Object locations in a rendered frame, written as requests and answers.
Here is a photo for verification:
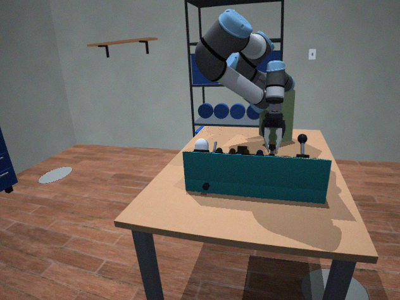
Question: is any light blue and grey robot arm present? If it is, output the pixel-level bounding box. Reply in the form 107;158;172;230
195;9;295;119

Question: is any teal control console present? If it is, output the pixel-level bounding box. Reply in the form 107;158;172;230
182;134;332;204

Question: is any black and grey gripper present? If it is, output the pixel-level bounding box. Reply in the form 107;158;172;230
261;97;285;153

